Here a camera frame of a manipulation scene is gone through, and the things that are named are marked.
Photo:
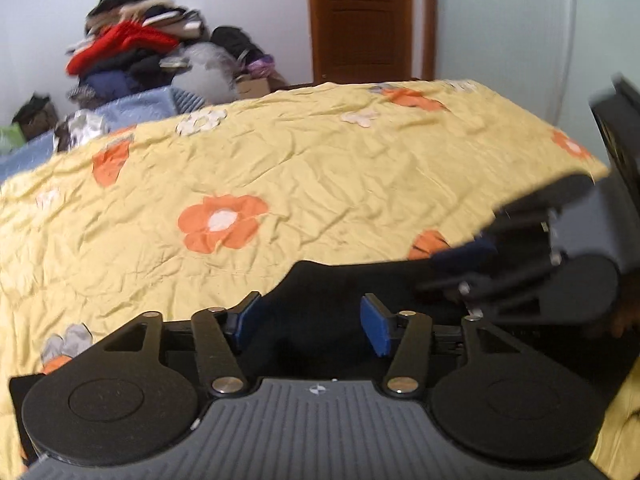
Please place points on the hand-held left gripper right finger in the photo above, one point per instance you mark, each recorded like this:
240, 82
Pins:
375, 325

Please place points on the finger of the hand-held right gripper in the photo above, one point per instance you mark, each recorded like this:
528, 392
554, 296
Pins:
465, 255
530, 205

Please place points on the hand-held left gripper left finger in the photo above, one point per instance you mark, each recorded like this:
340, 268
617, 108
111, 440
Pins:
245, 317

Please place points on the black pants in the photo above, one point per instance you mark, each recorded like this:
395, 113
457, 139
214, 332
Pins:
325, 300

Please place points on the yellow floral blanket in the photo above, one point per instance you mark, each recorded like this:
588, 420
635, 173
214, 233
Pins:
325, 170

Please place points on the cardboard box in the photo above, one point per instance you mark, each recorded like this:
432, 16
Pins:
250, 87

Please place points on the light blue blanket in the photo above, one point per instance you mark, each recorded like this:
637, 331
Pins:
145, 105

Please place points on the grey plastic bag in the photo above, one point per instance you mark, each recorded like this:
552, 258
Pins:
205, 75

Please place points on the white and black patterned cloth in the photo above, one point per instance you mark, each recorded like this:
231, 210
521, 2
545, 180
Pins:
82, 127

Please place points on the brown wooden door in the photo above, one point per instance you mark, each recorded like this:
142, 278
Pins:
360, 20

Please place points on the black bag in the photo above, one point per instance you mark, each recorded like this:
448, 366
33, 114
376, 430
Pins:
35, 112

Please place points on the green cloth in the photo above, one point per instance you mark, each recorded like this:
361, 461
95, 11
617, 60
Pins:
10, 140

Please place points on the pile of clothes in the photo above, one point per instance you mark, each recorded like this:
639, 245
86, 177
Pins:
135, 35

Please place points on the brown wooden door frame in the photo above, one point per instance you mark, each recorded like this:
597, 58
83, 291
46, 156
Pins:
429, 20

